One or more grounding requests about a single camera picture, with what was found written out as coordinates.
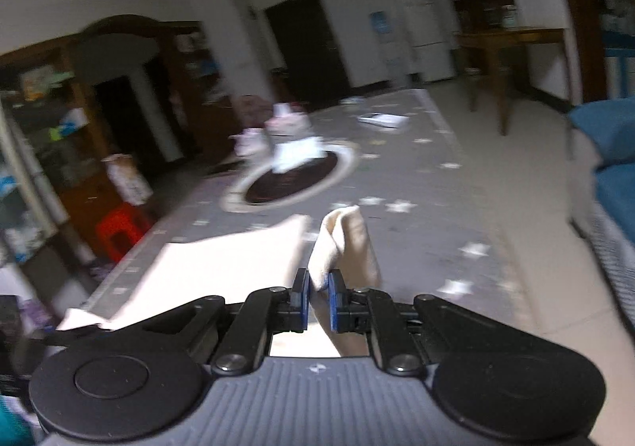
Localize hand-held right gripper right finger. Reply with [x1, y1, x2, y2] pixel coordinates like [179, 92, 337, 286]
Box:
[327, 269, 543, 376]

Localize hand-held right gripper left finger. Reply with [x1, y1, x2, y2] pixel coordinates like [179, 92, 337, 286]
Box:
[119, 269, 311, 376]

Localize cream cloth garment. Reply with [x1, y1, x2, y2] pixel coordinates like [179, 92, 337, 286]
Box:
[57, 205, 383, 358]

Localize white folded clothes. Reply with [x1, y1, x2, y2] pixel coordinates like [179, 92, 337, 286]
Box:
[270, 136, 327, 174]

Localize pink white clothes pile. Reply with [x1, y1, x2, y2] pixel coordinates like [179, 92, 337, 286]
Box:
[233, 127, 272, 158]

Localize teal cloth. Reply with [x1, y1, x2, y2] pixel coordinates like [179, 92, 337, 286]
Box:
[0, 396, 38, 446]

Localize round dark rug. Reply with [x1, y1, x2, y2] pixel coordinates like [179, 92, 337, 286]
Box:
[221, 138, 358, 213]

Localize grey star-pattern carpet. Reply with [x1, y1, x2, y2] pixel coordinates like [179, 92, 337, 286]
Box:
[84, 86, 541, 358]

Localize red plastic stool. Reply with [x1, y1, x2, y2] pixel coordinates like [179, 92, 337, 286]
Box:
[96, 203, 154, 263]

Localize white flat box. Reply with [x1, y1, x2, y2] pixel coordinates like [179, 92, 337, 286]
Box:
[357, 112, 410, 132]

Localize wooden display shelf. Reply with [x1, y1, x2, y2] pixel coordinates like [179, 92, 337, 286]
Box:
[0, 37, 125, 278]

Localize dark wooden cabinet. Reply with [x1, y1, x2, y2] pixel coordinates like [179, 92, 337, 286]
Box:
[159, 21, 235, 152]

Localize dark door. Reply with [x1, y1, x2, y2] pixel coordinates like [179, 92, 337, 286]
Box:
[264, 0, 351, 102]

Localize white refrigerator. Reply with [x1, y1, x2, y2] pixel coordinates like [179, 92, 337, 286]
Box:
[396, 0, 458, 83]

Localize blue sofa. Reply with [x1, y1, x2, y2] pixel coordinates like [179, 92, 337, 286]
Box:
[566, 98, 635, 328]

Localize wooden table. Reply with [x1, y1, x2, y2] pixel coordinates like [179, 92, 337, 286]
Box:
[453, 27, 569, 137]

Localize blue wall poster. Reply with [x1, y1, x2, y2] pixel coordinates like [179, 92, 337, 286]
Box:
[369, 10, 393, 35]

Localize wooden door frame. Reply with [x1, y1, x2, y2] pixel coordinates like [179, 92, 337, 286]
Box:
[541, 0, 609, 108]

